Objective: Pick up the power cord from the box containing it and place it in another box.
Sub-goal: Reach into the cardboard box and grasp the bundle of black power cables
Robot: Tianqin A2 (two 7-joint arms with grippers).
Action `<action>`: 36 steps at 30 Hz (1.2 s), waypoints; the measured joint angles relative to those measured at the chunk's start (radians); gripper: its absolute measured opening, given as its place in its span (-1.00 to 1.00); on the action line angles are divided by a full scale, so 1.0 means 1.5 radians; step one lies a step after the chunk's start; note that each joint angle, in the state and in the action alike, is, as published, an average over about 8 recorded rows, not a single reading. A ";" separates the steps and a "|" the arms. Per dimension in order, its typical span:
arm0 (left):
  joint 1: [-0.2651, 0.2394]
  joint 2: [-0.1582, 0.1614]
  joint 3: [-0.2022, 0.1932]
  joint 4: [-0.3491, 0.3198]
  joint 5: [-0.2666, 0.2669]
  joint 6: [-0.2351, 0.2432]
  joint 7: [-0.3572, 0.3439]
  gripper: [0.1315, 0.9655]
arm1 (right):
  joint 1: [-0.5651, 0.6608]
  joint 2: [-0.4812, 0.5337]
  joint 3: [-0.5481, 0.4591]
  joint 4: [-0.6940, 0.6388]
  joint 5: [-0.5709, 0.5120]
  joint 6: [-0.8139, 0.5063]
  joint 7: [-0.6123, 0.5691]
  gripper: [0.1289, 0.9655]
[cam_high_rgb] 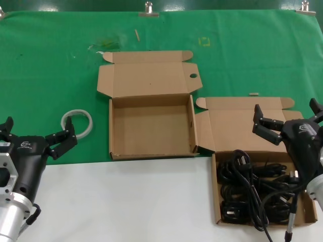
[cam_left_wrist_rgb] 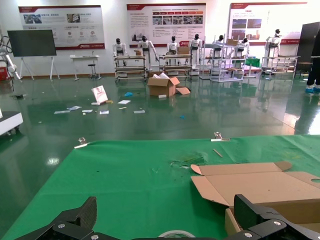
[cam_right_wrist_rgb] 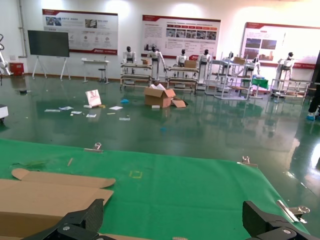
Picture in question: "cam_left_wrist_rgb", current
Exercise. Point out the red bin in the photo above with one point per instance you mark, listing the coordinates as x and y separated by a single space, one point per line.
3 73

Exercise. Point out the white paper sheet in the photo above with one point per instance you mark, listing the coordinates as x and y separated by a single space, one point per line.
124 101

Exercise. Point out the small green cloth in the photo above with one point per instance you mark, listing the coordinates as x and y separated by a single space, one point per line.
252 62

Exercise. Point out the white tape roll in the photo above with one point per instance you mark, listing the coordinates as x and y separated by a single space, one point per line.
175 232

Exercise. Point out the silver binder clip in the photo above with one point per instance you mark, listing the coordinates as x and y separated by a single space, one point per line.
81 143
219 137

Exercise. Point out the poster with building photos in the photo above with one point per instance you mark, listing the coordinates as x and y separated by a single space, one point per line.
250 25

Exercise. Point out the torn clear tape patch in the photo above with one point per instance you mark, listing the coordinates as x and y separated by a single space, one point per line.
187 160

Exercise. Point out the wide process chart poster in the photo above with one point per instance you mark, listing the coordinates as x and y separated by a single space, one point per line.
175 22

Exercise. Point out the small white box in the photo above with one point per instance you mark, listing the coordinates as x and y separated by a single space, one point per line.
95 103

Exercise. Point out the white foam block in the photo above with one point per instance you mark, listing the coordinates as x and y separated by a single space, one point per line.
162 96

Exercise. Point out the open flat cardboard box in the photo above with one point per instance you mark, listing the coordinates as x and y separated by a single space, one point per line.
250 182

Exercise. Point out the large green tablecloth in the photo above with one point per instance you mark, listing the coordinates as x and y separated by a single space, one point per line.
125 187

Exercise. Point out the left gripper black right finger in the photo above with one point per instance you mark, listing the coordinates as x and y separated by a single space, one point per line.
255 220

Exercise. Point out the blue white booklet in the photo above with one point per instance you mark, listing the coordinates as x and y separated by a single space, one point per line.
104 112

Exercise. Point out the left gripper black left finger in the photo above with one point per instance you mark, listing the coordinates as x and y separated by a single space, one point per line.
75 225

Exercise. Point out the black round stool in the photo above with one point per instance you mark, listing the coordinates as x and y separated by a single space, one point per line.
93 66

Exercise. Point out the pale leaflet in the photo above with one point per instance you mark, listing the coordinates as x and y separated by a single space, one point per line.
62 112

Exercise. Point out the blue shoe cover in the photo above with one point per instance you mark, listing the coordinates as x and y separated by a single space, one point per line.
128 94

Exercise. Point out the white black-headed humanoid robot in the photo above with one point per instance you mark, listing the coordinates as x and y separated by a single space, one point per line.
273 41
145 46
173 46
243 45
195 45
219 42
118 47

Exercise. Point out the black cabinet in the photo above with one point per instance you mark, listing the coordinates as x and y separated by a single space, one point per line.
306 42

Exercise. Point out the blue printed leaflet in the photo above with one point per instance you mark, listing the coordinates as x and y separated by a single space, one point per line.
74 108

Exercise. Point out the white desk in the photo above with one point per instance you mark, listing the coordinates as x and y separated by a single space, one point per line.
85 58

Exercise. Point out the medium cardboard box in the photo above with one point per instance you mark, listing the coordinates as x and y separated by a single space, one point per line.
183 50

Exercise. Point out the tube frame workbench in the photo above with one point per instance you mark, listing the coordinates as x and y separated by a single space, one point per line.
130 58
280 57
175 56

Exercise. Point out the white metal frame rack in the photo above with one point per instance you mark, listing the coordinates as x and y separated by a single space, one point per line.
226 79

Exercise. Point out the small blue scrap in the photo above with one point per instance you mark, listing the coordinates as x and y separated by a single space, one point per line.
182 116

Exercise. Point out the person in black clothes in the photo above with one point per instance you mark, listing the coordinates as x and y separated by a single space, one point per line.
313 70

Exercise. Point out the clear plastic sleeve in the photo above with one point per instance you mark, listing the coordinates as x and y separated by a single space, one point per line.
139 111

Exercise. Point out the flat cardboard box on rack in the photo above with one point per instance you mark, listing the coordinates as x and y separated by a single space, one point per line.
232 42

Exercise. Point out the small cardboard box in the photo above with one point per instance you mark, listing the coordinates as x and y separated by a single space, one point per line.
137 52

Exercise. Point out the small white blue leaflet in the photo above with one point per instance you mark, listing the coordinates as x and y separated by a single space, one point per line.
87 111

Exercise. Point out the red white info poster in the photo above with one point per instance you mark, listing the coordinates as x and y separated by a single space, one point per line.
75 25

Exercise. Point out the small wooden stick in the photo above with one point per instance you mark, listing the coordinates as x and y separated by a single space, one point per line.
217 153

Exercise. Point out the black screen on stand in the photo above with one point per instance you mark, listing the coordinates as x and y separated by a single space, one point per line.
31 43

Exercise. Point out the large open cardboard box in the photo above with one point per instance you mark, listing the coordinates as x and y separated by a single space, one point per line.
160 88

